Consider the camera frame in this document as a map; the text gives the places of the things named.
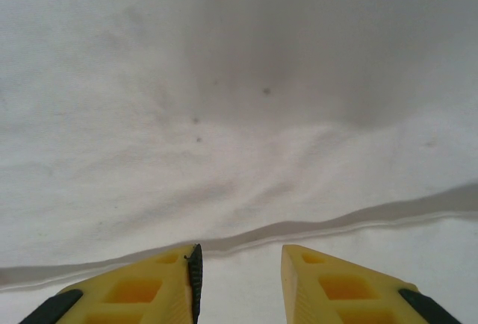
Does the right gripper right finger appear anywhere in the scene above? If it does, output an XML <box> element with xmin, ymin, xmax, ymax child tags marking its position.
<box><xmin>281</xmin><ymin>244</ymin><xmax>460</xmax><ymax>324</ymax></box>

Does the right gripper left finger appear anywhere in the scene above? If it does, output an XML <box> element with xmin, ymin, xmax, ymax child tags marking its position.
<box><xmin>22</xmin><ymin>243</ymin><xmax>203</xmax><ymax>324</ymax></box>

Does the white t-shirt with flower print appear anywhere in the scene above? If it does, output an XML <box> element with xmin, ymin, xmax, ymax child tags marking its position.
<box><xmin>0</xmin><ymin>0</ymin><xmax>478</xmax><ymax>324</ymax></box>

